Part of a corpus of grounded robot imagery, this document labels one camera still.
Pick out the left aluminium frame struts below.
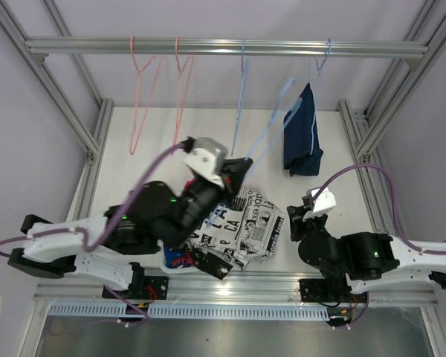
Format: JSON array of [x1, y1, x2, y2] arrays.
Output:
[[0, 0, 114, 161]]

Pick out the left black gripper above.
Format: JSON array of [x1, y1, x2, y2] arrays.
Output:
[[166, 156, 252, 248]]

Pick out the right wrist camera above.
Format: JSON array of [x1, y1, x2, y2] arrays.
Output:
[[303, 187, 337, 219]]

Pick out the white slotted cable duct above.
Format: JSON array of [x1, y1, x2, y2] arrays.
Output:
[[48, 302, 329, 321]]

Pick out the aluminium frame struts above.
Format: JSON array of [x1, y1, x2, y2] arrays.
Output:
[[0, 0, 114, 161], [337, 0, 446, 276]]

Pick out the pink trousers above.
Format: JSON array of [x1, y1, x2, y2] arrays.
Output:
[[184, 179, 195, 190]]

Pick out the white plastic basket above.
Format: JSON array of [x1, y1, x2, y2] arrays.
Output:
[[160, 245, 198, 274]]

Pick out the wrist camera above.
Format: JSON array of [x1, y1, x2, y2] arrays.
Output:
[[303, 187, 337, 219], [183, 137, 227, 188]]

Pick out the pink hanger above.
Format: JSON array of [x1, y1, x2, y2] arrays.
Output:
[[173, 37, 194, 144], [129, 36, 163, 155]]

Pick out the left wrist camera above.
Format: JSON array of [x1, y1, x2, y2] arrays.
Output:
[[183, 137, 227, 188]]

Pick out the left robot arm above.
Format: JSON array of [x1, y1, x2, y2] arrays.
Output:
[[7, 154, 253, 298]]

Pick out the purple cable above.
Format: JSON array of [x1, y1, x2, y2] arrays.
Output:
[[0, 143, 194, 332], [317, 162, 446, 328]]

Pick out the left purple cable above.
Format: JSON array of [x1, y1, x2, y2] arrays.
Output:
[[0, 143, 194, 332]]

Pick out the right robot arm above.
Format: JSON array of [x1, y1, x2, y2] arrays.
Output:
[[287, 206, 446, 301]]

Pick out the white black print trousers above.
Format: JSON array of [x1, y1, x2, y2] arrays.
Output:
[[185, 185, 285, 269]]

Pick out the navy blue trousers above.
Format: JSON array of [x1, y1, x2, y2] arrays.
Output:
[[283, 83, 323, 176]]

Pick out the aluminium hanging rail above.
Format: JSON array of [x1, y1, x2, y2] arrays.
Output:
[[25, 36, 429, 60]]

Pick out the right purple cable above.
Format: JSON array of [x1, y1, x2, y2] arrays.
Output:
[[317, 162, 446, 328]]

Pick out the right aluminium frame struts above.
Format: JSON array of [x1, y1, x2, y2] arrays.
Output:
[[337, 0, 446, 276]]

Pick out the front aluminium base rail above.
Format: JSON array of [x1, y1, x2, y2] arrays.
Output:
[[33, 271, 438, 307]]

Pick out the blue hanger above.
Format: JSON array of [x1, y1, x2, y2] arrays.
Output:
[[310, 38, 333, 155], [231, 39, 249, 155], [205, 77, 303, 228]]

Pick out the black white patterned trousers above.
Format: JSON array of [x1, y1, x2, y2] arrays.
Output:
[[187, 245, 248, 280]]

